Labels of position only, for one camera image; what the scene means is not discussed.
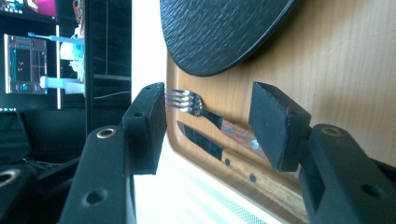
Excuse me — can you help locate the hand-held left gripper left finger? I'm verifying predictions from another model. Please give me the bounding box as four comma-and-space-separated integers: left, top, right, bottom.
121, 81, 168, 176

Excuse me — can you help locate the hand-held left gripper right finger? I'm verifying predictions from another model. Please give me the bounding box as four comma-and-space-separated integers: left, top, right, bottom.
247, 81, 313, 173

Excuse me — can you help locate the wooden-handled fork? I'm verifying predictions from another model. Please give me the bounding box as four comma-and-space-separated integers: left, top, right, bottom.
164, 88, 273, 161

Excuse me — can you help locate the wooden-handled knife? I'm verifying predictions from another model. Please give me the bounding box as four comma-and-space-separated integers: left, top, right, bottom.
176, 119, 302, 202

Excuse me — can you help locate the wooden serving tray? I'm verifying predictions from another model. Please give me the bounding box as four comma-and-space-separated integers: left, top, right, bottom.
165, 0, 396, 224

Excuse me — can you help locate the black textured plate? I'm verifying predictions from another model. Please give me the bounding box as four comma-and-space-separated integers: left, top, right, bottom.
159, 0, 297, 77

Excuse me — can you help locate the computer monitor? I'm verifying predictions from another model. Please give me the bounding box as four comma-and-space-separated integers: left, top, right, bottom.
0, 0, 58, 22
3, 32, 86, 112

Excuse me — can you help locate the black metal frame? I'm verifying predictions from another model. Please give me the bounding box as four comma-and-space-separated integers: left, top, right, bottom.
83, 0, 134, 135

